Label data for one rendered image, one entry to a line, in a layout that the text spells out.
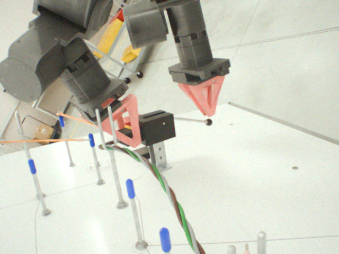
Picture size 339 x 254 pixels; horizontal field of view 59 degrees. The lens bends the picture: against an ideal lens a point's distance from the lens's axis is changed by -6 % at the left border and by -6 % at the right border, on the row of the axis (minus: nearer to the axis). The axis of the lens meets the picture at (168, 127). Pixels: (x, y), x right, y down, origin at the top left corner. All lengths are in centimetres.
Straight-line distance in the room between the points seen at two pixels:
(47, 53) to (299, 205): 35
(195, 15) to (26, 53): 27
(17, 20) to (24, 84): 827
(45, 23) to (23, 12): 829
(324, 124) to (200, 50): 135
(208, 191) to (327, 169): 19
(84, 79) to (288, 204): 31
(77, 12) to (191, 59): 22
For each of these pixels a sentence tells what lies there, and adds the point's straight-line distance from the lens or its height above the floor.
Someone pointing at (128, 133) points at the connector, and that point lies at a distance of 48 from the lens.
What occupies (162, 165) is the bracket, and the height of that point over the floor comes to 109.
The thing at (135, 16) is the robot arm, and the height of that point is 125.
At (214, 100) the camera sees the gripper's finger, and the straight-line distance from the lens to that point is 57.
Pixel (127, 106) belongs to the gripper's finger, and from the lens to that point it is 43.
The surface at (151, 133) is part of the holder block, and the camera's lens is 49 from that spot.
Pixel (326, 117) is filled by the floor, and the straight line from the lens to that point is 182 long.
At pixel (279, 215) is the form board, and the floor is 104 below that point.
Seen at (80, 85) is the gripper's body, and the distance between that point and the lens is 43.
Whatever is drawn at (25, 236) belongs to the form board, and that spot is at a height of 126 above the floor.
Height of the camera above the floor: 135
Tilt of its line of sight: 27 degrees down
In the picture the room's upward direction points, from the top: 60 degrees counter-clockwise
